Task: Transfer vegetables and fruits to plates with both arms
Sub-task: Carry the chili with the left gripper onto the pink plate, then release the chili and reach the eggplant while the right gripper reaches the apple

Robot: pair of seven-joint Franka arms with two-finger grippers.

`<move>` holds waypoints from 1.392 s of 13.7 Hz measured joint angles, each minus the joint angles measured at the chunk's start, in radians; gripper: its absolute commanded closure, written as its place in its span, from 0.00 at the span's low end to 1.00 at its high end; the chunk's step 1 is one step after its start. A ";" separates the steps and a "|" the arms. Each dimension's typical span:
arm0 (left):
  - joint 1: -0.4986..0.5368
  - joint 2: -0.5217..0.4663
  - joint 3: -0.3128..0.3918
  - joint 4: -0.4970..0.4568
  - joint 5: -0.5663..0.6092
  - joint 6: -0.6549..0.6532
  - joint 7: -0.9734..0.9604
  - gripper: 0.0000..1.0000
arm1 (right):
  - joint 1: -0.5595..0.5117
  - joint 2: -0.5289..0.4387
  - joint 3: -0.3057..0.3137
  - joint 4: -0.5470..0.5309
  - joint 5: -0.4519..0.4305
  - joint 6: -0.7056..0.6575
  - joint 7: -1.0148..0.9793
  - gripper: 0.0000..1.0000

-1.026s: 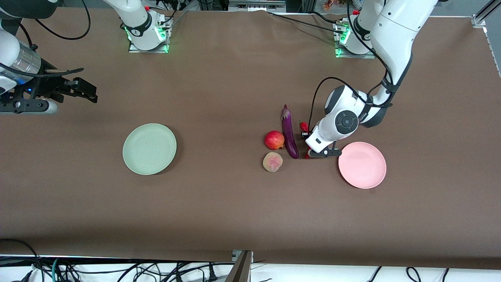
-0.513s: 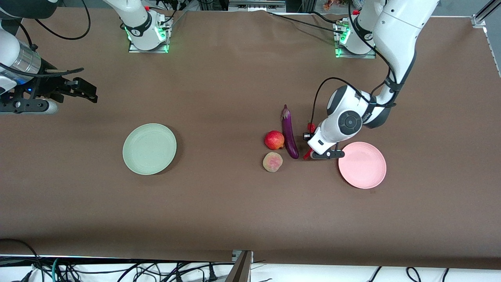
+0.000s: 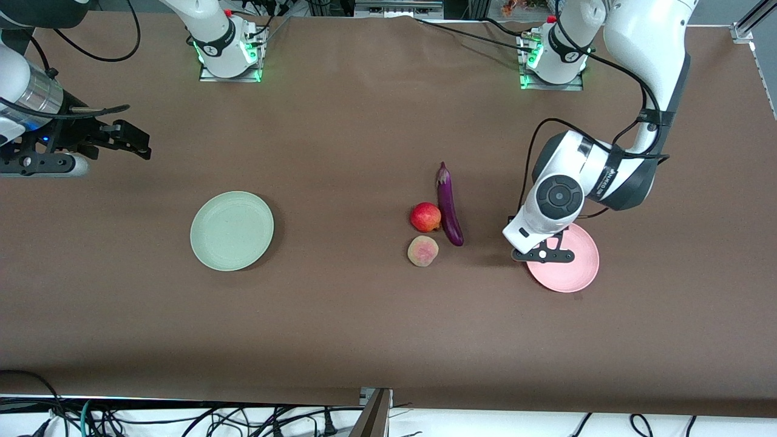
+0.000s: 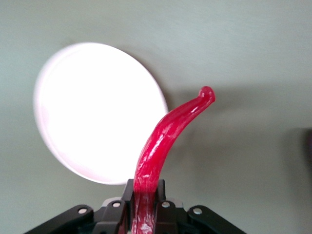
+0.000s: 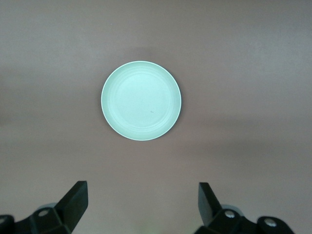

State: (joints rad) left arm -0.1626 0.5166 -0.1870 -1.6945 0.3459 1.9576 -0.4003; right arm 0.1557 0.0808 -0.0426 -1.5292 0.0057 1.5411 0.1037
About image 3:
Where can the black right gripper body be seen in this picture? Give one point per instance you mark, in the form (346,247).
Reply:
(68,137)

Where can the long purple eggplant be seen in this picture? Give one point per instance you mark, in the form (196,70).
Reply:
(449,209)

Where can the yellow pink peach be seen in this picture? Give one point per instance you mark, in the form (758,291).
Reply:
(423,251)

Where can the red pomegranate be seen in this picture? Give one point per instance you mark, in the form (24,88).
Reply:
(425,217)

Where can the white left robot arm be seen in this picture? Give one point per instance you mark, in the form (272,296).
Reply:
(643,48)

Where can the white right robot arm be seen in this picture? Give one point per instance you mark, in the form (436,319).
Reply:
(218,36)

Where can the pink round plate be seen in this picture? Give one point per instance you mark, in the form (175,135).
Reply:
(573,273)

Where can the pale green round plate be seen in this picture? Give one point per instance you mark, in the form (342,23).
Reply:
(230,230)

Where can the brown table cover sheet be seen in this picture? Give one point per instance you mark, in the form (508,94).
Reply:
(364,315)

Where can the grey metal box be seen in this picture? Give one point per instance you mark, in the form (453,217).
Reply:
(394,7)

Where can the black power plug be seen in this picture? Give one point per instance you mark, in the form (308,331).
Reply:
(329,425)

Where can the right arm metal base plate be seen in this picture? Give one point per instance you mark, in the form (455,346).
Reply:
(243,77)

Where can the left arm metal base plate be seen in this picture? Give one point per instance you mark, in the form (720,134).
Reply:
(546,87)

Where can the aluminium post bracket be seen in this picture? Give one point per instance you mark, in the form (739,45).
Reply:
(373,419)

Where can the aluminium frame profile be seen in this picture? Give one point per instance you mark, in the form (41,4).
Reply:
(743,30)

